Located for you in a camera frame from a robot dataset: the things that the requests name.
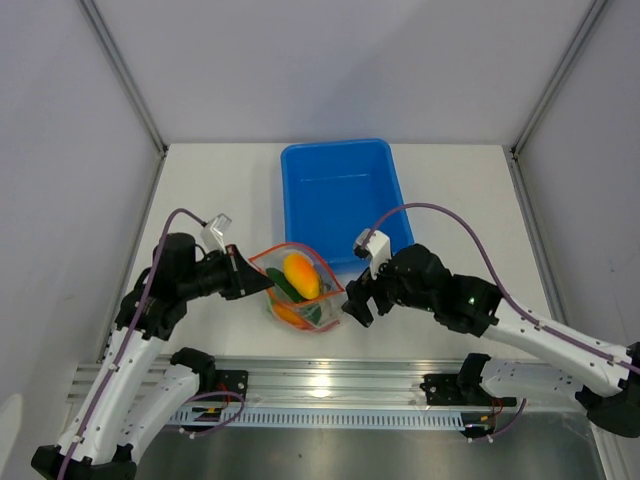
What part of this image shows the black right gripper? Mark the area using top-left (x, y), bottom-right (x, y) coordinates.
top-left (342, 251), bottom-right (437, 328)

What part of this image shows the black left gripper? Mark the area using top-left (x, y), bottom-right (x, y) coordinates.
top-left (180, 243), bottom-right (274, 300)

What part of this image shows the dark green toy cucumber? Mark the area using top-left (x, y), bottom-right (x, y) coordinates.
top-left (266, 267), bottom-right (305, 303)

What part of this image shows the red orange toy mango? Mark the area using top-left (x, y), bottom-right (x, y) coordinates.
top-left (272, 302), bottom-right (311, 330)

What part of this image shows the clear orange-zipper zip bag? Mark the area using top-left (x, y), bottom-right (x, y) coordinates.
top-left (249, 242), bottom-right (345, 333)

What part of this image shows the yellow orange toy mango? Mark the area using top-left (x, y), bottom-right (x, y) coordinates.
top-left (283, 253), bottom-right (321, 300)

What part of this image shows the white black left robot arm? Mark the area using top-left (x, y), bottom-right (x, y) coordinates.
top-left (31, 233), bottom-right (273, 479)

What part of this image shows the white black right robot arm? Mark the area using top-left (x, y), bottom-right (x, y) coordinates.
top-left (342, 244), bottom-right (639, 438)

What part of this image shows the blue plastic bin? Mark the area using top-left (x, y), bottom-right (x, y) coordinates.
top-left (280, 138), bottom-right (404, 274)

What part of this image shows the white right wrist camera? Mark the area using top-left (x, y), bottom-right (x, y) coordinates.
top-left (353, 228), bottom-right (392, 280)

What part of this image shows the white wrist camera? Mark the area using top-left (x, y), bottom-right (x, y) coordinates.
top-left (353, 228), bottom-right (392, 280)
top-left (200, 213), bottom-right (232, 253)

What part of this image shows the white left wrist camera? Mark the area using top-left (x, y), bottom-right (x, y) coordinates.
top-left (200, 213), bottom-right (232, 253)

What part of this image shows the aluminium front rail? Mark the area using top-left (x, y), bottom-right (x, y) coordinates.
top-left (67, 353), bottom-right (591, 414)

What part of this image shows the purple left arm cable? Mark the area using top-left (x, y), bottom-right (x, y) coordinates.
top-left (54, 208), bottom-right (245, 480)

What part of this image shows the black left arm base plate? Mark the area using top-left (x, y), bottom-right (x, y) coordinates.
top-left (214, 370), bottom-right (249, 403)

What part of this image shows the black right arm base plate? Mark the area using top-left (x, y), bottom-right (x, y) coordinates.
top-left (419, 373), bottom-right (518, 407)

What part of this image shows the white slotted cable duct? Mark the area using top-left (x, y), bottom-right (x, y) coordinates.
top-left (168, 407), bottom-right (465, 431)

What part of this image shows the left aluminium frame post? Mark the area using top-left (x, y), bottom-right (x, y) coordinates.
top-left (77, 0), bottom-right (168, 156)

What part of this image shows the aluminium frame post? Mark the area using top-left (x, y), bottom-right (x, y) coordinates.
top-left (510, 0), bottom-right (612, 160)
top-left (77, 0), bottom-right (168, 156)

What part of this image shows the right aluminium frame post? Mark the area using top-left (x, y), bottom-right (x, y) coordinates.
top-left (510, 0), bottom-right (612, 160)

